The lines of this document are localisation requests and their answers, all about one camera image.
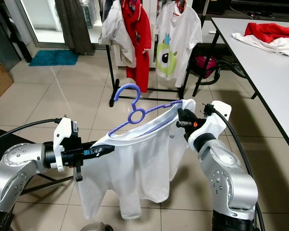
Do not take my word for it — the black cabinet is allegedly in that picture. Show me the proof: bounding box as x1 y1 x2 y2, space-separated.
0 0 34 73

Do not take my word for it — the black floor hose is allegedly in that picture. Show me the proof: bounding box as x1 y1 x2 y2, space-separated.
214 57 246 79

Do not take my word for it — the dark grey curtain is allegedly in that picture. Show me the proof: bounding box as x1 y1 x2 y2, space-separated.
55 0 92 55

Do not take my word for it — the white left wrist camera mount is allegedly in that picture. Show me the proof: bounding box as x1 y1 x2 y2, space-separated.
53 117 80 171

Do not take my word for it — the red clothes hanger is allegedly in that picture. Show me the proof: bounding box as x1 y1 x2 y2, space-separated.
173 0 187 13

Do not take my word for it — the teal floor mat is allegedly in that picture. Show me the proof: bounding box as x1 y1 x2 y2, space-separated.
29 50 72 66

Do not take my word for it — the black clothes rack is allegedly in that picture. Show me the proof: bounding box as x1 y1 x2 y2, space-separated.
106 0 193 108

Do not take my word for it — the grey robot foot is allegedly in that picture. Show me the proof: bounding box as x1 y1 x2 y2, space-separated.
81 221 114 231

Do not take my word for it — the plain red garment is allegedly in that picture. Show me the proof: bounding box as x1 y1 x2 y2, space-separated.
243 22 289 45

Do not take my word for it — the grey white shirt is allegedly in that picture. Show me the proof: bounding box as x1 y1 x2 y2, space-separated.
99 0 135 68

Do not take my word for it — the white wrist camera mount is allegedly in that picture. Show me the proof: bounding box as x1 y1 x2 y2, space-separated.
190 102 232 154
53 117 80 171

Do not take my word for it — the printed cardboard box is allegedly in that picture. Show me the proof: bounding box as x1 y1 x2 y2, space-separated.
0 64 15 104

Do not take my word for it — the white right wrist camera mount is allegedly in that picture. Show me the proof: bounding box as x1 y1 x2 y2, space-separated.
190 102 232 154

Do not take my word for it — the long grey table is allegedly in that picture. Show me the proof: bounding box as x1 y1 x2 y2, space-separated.
192 18 289 162

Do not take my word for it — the purple plastic clothes hanger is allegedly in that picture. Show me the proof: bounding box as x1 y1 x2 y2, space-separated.
108 83 184 138

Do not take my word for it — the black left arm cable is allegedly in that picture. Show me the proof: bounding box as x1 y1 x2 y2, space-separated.
0 118 63 145

